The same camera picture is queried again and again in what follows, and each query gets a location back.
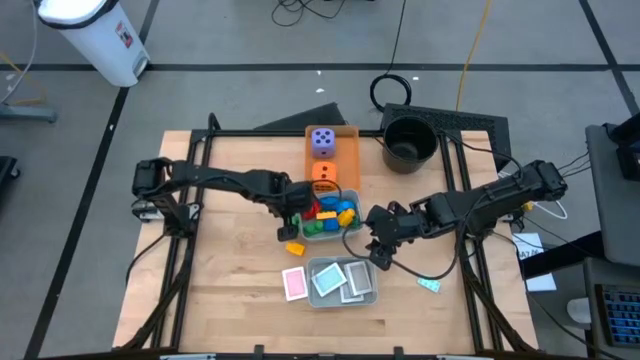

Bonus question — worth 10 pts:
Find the pink playing card box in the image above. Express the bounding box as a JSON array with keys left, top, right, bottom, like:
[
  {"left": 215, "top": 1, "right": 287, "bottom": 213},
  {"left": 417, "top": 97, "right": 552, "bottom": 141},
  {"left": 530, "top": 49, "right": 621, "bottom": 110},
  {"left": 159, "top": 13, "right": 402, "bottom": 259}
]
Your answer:
[{"left": 281, "top": 265, "right": 309, "bottom": 303}]

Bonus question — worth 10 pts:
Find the black metal table frame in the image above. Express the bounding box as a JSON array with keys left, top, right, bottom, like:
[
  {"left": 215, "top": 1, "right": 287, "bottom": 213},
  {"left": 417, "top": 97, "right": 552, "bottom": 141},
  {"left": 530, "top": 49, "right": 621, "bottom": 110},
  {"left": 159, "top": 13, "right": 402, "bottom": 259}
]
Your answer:
[{"left": 118, "top": 112, "right": 541, "bottom": 360}]

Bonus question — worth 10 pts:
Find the yellow cable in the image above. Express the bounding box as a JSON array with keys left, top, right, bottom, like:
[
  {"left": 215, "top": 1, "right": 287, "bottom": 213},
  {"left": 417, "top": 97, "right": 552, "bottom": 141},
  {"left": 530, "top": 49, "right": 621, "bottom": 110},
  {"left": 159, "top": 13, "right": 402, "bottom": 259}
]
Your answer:
[{"left": 454, "top": 0, "right": 495, "bottom": 112}]

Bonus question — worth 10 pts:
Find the black bucket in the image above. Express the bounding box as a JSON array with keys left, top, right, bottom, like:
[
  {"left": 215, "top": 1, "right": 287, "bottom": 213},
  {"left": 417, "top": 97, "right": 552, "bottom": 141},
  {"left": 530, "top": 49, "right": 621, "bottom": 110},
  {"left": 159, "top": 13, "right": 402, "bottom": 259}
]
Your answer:
[{"left": 382, "top": 115, "right": 440, "bottom": 175}]

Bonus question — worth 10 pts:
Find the grey plastic bin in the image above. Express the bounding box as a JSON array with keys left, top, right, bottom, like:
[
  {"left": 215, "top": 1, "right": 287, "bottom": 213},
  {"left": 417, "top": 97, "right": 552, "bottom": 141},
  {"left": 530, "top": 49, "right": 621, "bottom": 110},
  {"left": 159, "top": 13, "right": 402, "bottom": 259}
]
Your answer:
[
  {"left": 298, "top": 188, "right": 366, "bottom": 244},
  {"left": 305, "top": 255, "right": 379, "bottom": 309}
]

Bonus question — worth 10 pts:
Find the teal playing card box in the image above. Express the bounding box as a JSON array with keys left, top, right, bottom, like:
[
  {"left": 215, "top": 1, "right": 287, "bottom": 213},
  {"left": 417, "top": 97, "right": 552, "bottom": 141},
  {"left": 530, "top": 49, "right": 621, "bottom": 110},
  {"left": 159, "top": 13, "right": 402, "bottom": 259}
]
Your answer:
[{"left": 310, "top": 262, "right": 348, "bottom": 299}]

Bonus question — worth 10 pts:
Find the grey metal bracket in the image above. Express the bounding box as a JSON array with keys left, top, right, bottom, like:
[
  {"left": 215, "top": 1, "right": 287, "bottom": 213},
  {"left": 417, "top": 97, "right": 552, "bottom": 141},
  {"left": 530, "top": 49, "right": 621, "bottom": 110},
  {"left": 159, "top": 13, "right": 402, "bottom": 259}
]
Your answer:
[{"left": 131, "top": 199, "right": 166, "bottom": 222}]

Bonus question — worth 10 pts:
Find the white cable bundle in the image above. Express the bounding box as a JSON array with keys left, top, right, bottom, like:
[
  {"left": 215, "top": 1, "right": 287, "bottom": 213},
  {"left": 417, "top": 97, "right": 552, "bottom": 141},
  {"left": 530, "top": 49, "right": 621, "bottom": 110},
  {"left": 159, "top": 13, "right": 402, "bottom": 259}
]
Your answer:
[{"left": 498, "top": 169, "right": 570, "bottom": 222}]

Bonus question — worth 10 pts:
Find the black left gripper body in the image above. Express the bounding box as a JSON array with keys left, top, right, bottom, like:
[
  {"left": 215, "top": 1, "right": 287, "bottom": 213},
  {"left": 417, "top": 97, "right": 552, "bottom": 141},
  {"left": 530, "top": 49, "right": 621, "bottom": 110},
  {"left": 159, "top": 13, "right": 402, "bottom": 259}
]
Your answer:
[{"left": 272, "top": 179, "right": 315, "bottom": 227}]

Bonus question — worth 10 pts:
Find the grey computer mouse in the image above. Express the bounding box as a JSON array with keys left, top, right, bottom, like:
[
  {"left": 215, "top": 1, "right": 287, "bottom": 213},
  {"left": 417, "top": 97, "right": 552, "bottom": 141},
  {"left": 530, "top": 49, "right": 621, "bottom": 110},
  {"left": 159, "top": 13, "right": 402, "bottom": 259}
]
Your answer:
[{"left": 566, "top": 296, "right": 592, "bottom": 325}]

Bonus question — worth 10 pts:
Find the grey stand base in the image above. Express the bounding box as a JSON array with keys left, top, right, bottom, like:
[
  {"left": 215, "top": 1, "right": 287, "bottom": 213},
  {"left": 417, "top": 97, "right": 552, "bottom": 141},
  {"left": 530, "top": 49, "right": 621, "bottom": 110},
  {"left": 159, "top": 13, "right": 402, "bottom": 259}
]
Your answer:
[{"left": 0, "top": 102, "right": 59, "bottom": 124}]

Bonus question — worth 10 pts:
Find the purple foam die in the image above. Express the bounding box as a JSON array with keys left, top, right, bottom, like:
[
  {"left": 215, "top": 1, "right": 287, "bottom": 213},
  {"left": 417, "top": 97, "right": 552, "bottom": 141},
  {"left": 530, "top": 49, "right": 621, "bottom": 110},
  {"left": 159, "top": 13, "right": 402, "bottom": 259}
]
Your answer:
[{"left": 310, "top": 127, "right": 337, "bottom": 160}]

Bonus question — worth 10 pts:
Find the black perforated case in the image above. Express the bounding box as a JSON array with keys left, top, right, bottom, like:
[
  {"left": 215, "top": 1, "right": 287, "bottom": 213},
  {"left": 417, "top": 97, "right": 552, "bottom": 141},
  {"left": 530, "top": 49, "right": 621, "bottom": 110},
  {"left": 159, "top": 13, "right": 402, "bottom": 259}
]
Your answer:
[{"left": 379, "top": 102, "right": 513, "bottom": 172}]

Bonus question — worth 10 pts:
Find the white paper sheet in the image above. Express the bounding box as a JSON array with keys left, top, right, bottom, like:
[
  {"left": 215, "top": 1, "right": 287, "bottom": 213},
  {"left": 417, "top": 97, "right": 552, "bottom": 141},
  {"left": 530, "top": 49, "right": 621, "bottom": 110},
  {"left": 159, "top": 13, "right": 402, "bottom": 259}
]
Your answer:
[
  {"left": 512, "top": 232, "right": 545, "bottom": 261},
  {"left": 524, "top": 272, "right": 558, "bottom": 293}
]

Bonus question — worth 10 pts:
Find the black cable tangle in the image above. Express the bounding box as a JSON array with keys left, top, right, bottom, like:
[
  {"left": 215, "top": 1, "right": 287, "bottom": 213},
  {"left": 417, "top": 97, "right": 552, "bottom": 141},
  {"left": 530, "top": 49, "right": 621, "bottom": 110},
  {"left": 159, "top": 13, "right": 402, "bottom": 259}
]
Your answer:
[{"left": 271, "top": 0, "right": 347, "bottom": 28}]

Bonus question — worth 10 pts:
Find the black coiled cable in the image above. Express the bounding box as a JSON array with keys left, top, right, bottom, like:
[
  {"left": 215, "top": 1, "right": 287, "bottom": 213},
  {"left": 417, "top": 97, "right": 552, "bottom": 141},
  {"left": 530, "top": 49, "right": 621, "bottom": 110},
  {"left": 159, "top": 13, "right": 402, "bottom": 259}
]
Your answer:
[{"left": 368, "top": 0, "right": 414, "bottom": 113}]

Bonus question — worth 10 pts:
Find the orange translucent plastic bin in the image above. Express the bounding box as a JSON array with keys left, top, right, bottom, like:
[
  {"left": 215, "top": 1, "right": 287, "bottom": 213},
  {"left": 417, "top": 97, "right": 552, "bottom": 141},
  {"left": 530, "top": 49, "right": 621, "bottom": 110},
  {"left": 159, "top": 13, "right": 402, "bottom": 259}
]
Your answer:
[{"left": 304, "top": 124, "right": 362, "bottom": 194}]

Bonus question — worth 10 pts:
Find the black monitor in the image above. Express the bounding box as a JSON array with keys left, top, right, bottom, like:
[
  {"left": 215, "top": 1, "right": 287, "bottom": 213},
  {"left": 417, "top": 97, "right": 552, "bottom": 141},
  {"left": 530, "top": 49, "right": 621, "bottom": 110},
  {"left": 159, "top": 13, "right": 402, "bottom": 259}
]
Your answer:
[{"left": 602, "top": 112, "right": 640, "bottom": 182}]

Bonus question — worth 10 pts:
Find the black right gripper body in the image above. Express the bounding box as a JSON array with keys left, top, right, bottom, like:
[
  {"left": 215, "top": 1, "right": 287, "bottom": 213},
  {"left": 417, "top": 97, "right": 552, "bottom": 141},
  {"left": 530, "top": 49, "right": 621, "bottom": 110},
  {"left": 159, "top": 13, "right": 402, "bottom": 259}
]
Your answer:
[{"left": 372, "top": 201, "right": 419, "bottom": 272}]

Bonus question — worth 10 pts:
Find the white trash can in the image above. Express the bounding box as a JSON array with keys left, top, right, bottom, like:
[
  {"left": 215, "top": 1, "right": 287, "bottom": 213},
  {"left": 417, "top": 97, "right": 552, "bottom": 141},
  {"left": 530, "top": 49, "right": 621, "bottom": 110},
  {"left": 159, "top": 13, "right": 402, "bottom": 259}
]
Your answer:
[{"left": 37, "top": 0, "right": 152, "bottom": 89}]

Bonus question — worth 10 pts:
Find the orange foam die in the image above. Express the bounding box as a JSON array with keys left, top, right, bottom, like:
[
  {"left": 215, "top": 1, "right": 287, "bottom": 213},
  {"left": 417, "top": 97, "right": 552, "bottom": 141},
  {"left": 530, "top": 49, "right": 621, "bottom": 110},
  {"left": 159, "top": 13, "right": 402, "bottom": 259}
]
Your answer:
[{"left": 310, "top": 160, "right": 339, "bottom": 194}]

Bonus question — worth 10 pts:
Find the backlit keyboard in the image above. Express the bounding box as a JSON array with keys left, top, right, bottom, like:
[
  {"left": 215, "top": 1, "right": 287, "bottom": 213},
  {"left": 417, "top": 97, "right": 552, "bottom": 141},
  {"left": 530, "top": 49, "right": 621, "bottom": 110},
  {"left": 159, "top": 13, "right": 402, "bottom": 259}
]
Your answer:
[{"left": 593, "top": 282, "right": 640, "bottom": 350}]

